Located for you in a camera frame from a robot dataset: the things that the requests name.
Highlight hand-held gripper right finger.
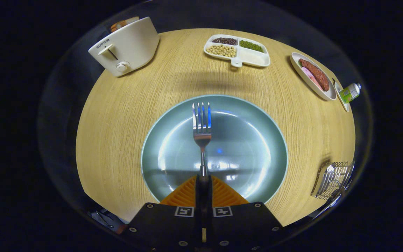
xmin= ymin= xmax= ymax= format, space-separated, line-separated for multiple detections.
xmin=207 ymin=175 xmax=284 ymax=252

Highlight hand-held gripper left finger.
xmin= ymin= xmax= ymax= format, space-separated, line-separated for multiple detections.
xmin=122 ymin=175 xmax=202 ymax=252

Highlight steel fork with dark handle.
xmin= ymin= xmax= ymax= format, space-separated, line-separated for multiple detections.
xmin=192 ymin=102 xmax=212 ymax=243

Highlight steel spoon with dark handle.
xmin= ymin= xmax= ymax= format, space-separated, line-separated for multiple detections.
xmin=322 ymin=164 xmax=345 ymax=196

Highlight light blue plate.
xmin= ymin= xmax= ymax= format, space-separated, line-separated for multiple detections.
xmin=141 ymin=94 xmax=288 ymax=204

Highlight steel perforated basket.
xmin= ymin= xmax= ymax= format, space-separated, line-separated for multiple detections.
xmin=311 ymin=160 xmax=356 ymax=201

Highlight white divided dish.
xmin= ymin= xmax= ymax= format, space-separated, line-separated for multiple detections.
xmin=203 ymin=34 xmax=271 ymax=68

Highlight yellow soybeans heap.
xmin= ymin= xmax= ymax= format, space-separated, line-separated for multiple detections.
xmin=206 ymin=44 xmax=237 ymax=58

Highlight pink ham slices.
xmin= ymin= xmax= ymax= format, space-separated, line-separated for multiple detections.
xmin=301 ymin=66 xmax=323 ymax=91

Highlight green beans heap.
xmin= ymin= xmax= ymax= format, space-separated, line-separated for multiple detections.
xmin=239 ymin=40 xmax=264 ymax=53

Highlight dark beans heap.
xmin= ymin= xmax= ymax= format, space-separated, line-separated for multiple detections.
xmin=213 ymin=37 xmax=238 ymax=46

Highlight white plate with food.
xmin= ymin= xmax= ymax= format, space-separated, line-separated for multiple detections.
xmin=290 ymin=52 xmax=337 ymax=102

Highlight small white tray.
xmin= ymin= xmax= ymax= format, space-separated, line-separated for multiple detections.
xmin=333 ymin=78 xmax=350 ymax=112

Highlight brown grilled meat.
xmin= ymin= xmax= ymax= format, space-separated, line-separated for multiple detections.
xmin=299 ymin=58 xmax=330 ymax=92

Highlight white toaster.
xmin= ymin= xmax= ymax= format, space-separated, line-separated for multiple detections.
xmin=88 ymin=16 xmax=160 ymax=77

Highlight green and silver bottle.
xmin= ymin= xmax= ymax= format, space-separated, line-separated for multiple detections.
xmin=339 ymin=83 xmax=362 ymax=104

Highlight toasted bread slice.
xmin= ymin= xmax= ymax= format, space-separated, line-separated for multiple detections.
xmin=110 ymin=16 xmax=140 ymax=33

